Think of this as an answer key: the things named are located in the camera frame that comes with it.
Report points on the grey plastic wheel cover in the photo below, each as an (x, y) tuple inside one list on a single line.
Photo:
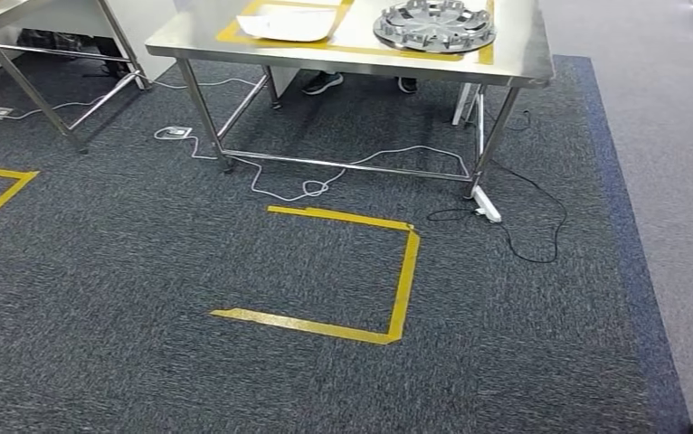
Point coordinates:
[(436, 27)]

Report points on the white floor socket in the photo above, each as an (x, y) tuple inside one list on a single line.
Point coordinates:
[(174, 132), (0, 112)]

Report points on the person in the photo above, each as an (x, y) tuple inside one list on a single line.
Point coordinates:
[(322, 83)]

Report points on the white triangular plastic part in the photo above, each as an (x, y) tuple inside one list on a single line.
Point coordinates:
[(286, 24)]

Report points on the steel workbench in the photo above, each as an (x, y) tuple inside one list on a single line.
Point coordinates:
[(502, 60)]

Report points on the white power strip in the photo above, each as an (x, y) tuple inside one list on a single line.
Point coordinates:
[(487, 206)]

